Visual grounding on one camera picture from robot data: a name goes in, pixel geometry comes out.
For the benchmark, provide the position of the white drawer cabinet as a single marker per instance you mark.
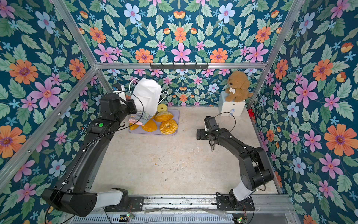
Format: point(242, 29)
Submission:
point(226, 107)

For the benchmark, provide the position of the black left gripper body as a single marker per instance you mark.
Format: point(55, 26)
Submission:
point(130, 108)

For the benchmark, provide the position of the floral paper bag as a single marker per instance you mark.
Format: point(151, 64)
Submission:
point(146, 96)

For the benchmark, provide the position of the purple tray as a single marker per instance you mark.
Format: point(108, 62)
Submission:
point(139, 130)

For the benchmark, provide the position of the glazed ring donut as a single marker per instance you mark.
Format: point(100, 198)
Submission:
point(168, 127)

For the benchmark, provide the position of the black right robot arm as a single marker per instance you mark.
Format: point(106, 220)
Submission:
point(255, 169)

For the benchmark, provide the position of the brown plush dog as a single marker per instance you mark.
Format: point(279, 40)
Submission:
point(238, 87)

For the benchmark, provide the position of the black wall hook rail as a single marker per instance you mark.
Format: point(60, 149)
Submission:
point(174, 66)

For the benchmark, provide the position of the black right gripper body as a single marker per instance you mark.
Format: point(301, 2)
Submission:
point(202, 134)

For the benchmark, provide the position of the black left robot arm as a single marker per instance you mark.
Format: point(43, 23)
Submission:
point(69, 194)

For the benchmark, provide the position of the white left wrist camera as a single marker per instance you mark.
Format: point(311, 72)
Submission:
point(119, 90)

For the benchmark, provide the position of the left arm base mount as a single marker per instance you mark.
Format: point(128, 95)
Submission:
point(128, 203)

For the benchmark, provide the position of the aluminium frame post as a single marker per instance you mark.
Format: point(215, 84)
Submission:
point(288, 23)

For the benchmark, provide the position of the orange oval bread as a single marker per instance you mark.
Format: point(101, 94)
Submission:
point(150, 126)

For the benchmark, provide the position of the yellow ring donut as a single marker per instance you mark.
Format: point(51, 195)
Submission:
point(161, 107)

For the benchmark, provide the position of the split crusty bread roll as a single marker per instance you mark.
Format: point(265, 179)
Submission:
point(163, 116)

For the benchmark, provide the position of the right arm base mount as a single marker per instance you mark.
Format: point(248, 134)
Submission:
point(229, 203)

